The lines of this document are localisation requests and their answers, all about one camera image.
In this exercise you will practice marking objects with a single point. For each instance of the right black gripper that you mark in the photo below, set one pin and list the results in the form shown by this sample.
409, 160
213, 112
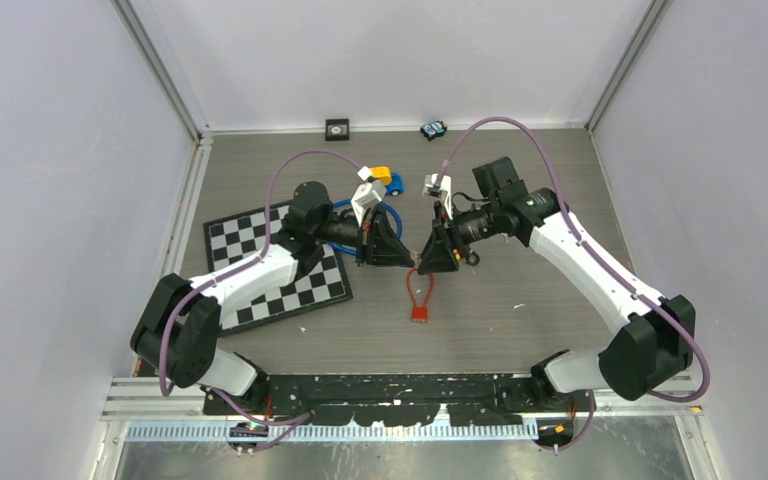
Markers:
437, 254

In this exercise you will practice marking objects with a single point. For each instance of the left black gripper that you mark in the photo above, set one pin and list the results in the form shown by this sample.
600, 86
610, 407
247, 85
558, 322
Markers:
384, 249

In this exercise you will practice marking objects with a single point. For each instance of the red cable seal tag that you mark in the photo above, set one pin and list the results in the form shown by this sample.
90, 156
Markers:
419, 309

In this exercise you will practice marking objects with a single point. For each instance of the yellow black padlock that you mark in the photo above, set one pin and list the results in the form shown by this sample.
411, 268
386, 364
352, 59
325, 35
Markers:
467, 256

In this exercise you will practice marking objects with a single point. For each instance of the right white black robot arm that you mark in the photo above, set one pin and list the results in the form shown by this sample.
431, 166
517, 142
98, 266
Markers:
651, 332

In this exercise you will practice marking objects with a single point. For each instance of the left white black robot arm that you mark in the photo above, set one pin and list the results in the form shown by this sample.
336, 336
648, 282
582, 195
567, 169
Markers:
178, 331

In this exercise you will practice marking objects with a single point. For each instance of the blue yellow toy car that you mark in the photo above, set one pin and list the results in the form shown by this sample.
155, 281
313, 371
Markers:
392, 181

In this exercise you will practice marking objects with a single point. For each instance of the black blue owl toy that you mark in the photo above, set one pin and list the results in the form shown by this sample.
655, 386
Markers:
433, 129

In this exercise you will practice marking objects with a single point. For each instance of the small black square box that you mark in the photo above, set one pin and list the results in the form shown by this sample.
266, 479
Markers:
337, 129

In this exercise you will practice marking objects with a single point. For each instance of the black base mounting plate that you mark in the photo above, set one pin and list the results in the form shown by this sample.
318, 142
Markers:
402, 400

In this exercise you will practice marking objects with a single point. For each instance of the black white chessboard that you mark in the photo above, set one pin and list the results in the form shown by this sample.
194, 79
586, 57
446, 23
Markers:
233, 238

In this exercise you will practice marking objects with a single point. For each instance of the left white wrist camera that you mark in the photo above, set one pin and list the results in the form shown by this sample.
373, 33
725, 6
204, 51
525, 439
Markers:
366, 196

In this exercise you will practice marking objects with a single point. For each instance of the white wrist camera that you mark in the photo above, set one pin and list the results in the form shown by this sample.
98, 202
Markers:
366, 196
439, 187

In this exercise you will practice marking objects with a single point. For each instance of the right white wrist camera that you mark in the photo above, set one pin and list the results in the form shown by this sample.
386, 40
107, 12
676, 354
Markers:
439, 187

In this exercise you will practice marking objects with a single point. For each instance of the perforated metal rail strip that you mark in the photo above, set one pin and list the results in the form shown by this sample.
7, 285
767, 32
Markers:
235, 432

